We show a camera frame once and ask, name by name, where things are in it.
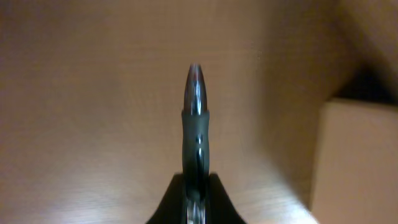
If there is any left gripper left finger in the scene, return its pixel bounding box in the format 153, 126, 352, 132
146, 173, 186, 224

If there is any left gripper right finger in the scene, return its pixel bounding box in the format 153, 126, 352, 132
206, 173, 246, 224

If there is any dark grey pen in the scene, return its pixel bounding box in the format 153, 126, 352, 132
182, 63, 210, 224

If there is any cardboard box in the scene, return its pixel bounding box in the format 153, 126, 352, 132
259, 1, 397, 223

